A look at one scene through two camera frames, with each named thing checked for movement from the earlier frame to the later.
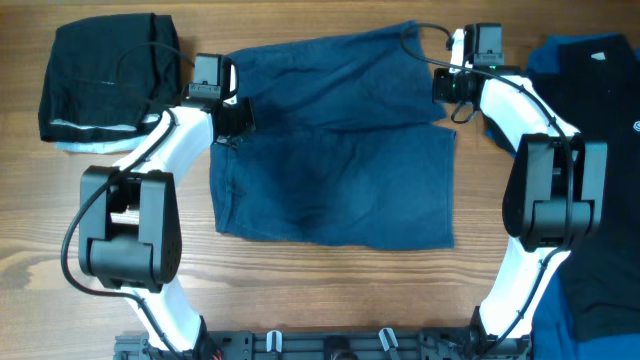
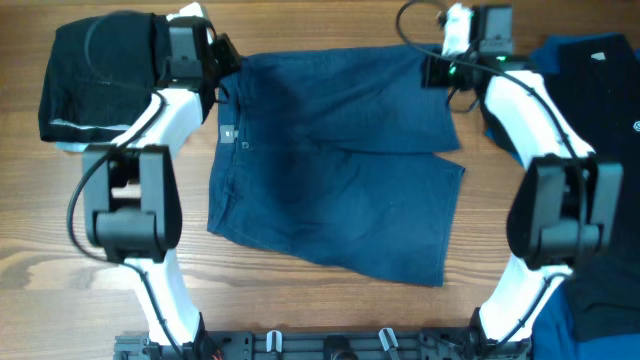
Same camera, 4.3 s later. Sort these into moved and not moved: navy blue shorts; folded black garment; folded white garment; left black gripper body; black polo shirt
Moved: left black gripper body; navy blue shorts
Not moved: folded white garment; folded black garment; black polo shirt
